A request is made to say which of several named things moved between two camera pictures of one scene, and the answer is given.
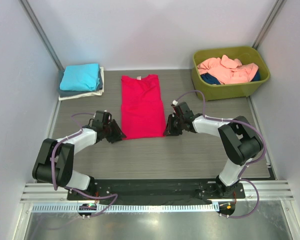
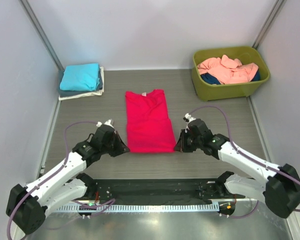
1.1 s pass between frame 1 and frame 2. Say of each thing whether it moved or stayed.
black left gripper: moved
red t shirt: moved
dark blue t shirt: stayed
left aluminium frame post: stayed
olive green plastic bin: stayed
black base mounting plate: stayed
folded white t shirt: stayed
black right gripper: moved
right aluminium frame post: stayed
